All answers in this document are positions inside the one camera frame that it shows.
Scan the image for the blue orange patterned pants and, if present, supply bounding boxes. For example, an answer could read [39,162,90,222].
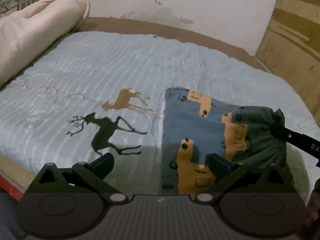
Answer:
[161,87,293,195]

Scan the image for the light blue deer bedspread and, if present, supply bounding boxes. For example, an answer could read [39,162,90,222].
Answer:
[1,32,319,197]

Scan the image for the plywood wardrobe panel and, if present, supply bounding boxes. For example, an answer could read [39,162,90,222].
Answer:
[256,0,319,122]

